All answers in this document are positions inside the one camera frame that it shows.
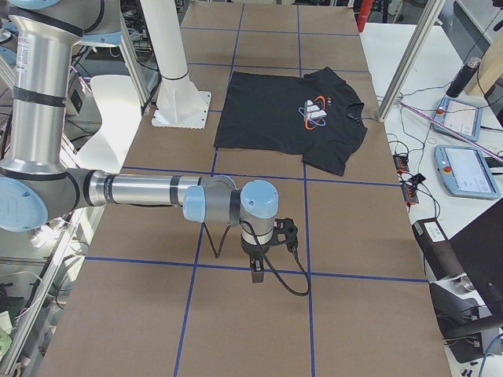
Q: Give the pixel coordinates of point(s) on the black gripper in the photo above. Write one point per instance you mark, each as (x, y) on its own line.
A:
(254, 250)

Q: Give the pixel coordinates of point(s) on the black graphic t-shirt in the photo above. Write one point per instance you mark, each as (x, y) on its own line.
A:
(317, 116)

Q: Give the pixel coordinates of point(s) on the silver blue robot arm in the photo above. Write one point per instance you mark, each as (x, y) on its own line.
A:
(36, 187)

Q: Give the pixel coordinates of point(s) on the black box with label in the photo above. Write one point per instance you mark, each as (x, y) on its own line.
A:
(440, 261)

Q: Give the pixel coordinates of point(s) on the black orange power strip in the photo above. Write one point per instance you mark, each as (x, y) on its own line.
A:
(406, 180)

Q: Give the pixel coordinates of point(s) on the black monitor panel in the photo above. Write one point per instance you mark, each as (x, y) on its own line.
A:
(478, 247)

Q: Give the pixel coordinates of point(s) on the near teach pendant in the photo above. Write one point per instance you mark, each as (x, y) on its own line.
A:
(465, 173)

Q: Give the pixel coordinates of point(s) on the teach pendant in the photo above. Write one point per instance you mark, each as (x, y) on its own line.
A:
(462, 117)
(465, 173)

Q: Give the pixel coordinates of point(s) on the far teach pendant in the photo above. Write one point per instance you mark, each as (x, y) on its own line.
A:
(462, 117)

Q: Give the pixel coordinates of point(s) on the black water bottle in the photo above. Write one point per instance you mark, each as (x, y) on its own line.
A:
(463, 77)

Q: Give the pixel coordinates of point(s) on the red fire extinguisher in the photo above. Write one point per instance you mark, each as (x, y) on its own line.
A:
(363, 15)

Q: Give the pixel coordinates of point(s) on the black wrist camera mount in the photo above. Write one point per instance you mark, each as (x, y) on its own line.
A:
(286, 233)

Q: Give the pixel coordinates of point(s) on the white central pedestal column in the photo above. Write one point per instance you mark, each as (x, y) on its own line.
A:
(179, 103)

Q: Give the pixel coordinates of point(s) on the aluminium frame post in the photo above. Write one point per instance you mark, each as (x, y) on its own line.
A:
(415, 44)

